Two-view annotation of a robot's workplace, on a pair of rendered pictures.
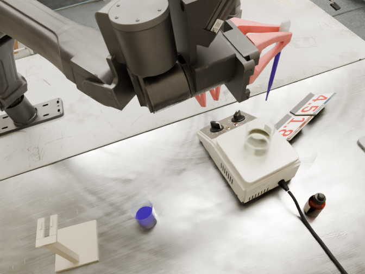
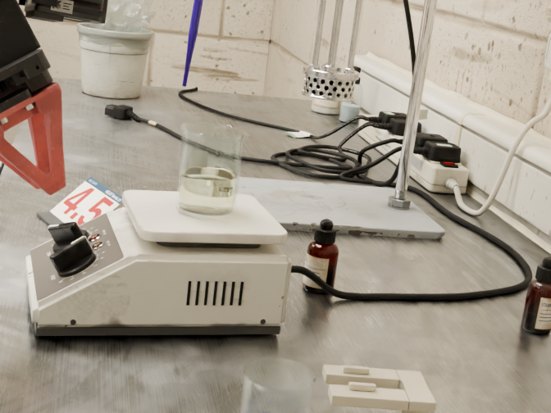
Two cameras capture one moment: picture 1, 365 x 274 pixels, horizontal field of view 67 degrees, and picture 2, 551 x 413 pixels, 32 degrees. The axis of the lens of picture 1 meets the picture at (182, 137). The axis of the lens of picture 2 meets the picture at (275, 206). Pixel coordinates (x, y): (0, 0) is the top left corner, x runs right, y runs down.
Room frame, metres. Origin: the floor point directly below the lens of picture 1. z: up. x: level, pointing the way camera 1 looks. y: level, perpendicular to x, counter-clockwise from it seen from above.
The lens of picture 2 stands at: (0.22, 0.63, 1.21)
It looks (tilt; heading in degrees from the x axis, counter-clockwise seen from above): 15 degrees down; 270
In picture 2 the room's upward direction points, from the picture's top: 7 degrees clockwise
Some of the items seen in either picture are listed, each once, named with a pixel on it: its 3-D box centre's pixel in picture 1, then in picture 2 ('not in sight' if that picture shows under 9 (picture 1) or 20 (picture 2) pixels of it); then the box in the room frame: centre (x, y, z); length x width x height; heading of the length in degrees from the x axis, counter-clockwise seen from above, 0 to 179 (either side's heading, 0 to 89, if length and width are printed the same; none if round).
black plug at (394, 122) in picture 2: not in sight; (398, 126); (0.05, -0.90, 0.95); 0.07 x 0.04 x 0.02; 12
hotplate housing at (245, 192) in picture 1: (246, 150); (166, 264); (0.31, -0.13, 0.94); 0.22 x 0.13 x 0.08; 19
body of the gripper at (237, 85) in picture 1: (207, 66); not in sight; (0.27, -0.04, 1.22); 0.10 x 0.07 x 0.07; 18
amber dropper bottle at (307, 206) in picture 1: (316, 203); (322, 254); (0.18, -0.23, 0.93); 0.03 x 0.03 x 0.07
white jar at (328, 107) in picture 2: not in sight; (328, 96); (0.16, -1.27, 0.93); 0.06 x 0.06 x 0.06
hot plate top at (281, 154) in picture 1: (256, 147); (201, 215); (0.29, -0.14, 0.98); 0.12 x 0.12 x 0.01; 18
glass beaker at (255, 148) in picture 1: (258, 138); (212, 170); (0.28, -0.14, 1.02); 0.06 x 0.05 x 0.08; 148
